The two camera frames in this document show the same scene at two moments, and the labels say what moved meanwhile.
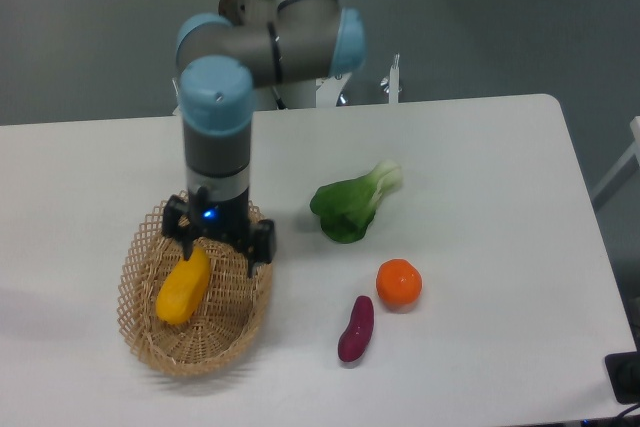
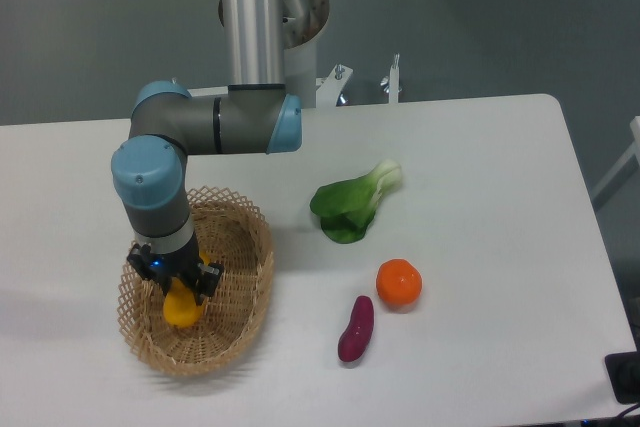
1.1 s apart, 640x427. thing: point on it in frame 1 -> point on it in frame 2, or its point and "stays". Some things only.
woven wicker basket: [224, 321] stays
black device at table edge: [624, 374] stays
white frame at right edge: [635, 150] stays
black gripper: [227, 218] -> [182, 262]
